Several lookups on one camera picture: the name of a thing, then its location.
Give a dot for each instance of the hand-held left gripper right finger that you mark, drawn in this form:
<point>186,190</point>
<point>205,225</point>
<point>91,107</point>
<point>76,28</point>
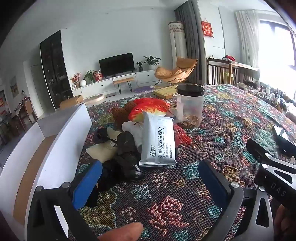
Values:
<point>211,183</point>

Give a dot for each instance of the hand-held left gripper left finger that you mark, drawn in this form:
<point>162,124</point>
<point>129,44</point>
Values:
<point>87,183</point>

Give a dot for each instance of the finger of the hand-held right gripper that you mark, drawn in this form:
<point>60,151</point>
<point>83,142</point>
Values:
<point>259,148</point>

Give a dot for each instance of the cream small pillow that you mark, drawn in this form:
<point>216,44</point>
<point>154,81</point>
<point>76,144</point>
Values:
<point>101,150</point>

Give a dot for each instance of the white cardboard storage box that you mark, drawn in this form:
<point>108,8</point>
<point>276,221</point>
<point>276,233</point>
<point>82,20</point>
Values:
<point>57,148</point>

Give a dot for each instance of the black plastic bag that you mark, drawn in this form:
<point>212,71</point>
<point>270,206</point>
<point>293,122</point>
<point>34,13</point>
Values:
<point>124,153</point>

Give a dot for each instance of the red mesh bag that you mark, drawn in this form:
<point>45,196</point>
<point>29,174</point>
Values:
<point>181,136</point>

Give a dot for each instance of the white wet wipes packet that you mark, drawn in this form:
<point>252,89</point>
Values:
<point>157,141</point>

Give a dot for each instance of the white fluffy cloth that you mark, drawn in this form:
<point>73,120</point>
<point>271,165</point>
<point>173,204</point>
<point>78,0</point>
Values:
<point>135,132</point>

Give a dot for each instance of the orange fish plush toy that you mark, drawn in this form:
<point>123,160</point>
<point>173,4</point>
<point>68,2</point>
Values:
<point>148,109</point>

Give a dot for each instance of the person's right hand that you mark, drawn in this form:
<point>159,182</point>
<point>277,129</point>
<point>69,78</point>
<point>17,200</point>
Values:
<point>285,222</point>

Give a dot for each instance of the person's left hand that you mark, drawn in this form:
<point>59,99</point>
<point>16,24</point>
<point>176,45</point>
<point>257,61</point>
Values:
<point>124,231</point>

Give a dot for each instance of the colourful woven patterned blanket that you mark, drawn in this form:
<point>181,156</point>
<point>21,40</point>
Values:
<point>185,208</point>

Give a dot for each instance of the row of small bottles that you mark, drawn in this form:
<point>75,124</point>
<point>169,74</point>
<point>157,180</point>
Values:
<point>270,92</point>

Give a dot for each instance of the brown plush toy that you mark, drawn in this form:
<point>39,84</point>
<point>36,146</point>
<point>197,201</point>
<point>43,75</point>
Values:
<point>119,115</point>

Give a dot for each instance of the clear jar with black lid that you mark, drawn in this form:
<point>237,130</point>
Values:
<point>189,104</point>

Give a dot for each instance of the brown cardboard box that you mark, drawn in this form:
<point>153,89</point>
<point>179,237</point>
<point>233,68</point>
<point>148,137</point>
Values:
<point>71,100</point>

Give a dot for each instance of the round wooden cat scratcher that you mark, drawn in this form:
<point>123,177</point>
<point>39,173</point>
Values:
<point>94,98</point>

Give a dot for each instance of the grey floor mat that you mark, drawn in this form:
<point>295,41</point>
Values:
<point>111,94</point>

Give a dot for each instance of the wooden dining chair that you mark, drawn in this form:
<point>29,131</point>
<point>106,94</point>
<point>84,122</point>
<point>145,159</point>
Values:
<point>29,111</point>

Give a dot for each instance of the red cloth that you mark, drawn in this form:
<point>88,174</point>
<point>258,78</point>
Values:
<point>230,58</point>

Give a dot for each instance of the white television cabinet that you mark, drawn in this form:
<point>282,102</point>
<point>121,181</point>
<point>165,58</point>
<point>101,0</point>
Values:
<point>97,87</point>

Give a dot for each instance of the round white vase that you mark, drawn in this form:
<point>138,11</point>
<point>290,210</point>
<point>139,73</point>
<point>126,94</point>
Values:
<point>82,83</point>

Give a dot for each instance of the flat yellow box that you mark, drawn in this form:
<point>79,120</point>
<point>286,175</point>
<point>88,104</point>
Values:
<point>165,92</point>

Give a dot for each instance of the red flower arrangement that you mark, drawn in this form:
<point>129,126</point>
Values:
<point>75,80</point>

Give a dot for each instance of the green leafy plant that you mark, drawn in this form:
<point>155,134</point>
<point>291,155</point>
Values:
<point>89,76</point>

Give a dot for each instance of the red gift box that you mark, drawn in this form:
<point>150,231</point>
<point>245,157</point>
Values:
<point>98,77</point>

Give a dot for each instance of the round purple rug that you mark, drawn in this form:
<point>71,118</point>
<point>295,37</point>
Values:
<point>141,89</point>

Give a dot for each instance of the wooden bench with metal legs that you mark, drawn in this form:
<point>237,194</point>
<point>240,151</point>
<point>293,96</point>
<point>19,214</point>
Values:
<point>123,80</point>

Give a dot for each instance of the white sheer curtain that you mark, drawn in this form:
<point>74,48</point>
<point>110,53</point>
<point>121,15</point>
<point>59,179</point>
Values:
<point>247,37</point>

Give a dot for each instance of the orange lounge chair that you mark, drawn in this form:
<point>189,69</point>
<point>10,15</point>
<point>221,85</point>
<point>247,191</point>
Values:
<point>175,69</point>

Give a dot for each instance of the red door decoration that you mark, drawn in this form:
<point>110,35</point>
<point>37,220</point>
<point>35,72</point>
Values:
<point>2,103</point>

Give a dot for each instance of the black glass display cabinet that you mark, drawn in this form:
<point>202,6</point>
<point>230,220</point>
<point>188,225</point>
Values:
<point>55,69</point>

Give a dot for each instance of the black flat television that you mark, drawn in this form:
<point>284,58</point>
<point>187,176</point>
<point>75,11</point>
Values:
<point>116,64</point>

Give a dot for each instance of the grey curtain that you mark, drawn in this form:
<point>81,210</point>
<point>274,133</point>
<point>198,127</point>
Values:
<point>192,46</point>

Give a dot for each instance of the small green potted plant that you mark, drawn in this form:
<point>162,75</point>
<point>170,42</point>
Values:
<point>140,66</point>

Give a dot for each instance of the standing air conditioner with cover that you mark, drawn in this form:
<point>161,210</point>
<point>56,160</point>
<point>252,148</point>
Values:
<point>177,46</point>

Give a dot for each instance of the large green potted plant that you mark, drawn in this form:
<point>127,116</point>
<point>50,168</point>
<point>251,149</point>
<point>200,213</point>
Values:
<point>151,61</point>

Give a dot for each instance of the framed wall picture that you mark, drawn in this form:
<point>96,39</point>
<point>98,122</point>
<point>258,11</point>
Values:
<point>14,87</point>

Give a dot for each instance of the red wall hanging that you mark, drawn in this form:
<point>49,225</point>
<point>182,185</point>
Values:
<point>207,29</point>

